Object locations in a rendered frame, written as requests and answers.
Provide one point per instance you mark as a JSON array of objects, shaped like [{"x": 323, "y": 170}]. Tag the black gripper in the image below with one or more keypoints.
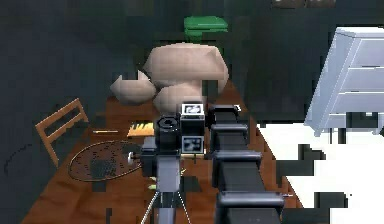
[{"x": 166, "y": 133}]

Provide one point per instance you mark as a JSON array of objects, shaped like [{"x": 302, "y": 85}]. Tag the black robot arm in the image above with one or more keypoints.
[{"x": 236, "y": 173}]

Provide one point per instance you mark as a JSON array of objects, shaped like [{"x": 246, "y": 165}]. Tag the brown wooden table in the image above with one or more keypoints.
[{"x": 110, "y": 200}]

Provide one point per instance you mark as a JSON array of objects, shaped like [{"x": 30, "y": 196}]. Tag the dark tennis racket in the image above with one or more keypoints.
[{"x": 100, "y": 161}]

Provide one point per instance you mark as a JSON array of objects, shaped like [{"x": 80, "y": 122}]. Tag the thin wooden pencil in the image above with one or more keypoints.
[{"x": 105, "y": 131}]

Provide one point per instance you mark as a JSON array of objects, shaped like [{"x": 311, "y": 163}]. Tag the rounded beige lump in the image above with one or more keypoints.
[{"x": 173, "y": 96}]

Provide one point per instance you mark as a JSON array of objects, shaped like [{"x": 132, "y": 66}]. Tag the small pointed beige shape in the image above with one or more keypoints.
[{"x": 131, "y": 90}]

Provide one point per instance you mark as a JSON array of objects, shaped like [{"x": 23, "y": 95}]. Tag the light wooden chair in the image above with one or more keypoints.
[{"x": 60, "y": 121}]

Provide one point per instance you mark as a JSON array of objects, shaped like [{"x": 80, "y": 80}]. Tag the large beige lumpy shape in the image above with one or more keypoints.
[{"x": 186, "y": 65}]

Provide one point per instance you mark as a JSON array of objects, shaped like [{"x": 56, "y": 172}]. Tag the green flat box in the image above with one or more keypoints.
[{"x": 205, "y": 25}]

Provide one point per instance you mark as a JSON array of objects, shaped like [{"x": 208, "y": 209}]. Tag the white chest of drawers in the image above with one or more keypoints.
[{"x": 356, "y": 83}]

